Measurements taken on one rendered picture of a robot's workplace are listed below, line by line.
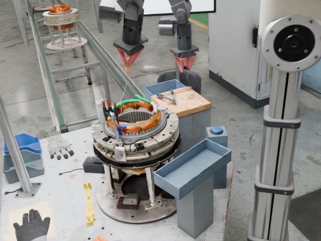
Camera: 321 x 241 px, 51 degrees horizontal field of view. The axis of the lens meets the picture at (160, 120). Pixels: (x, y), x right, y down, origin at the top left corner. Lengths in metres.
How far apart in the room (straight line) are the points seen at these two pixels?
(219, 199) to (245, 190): 1.23
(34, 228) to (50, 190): 0.23
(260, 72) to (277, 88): 2.42
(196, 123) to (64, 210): 0.63
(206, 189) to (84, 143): 0.84
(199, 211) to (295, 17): 0.65
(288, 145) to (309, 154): 1.91
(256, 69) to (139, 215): 2.43
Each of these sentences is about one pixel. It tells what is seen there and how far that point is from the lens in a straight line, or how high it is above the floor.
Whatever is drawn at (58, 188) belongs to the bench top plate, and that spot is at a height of 0.78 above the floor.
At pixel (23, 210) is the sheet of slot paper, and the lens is 1.47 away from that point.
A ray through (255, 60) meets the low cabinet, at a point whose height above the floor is 0.52.
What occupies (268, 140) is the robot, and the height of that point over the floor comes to 1.10.
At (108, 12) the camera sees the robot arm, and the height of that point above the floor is 1.51.
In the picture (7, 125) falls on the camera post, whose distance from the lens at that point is 1.38.
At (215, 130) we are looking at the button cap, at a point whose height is 1.04.
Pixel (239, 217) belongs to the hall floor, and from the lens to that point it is 2.38.
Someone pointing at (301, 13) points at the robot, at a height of 1.51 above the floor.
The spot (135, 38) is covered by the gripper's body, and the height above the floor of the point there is 1.43.
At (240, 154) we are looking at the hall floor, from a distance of 2.92.
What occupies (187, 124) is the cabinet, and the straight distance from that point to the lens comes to 1.39.
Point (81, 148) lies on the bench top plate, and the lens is 1.72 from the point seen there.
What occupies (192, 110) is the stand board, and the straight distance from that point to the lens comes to 1.36.
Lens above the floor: 1.71
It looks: 30 degrees down
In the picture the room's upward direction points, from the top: 5 degrees counter-clockwise
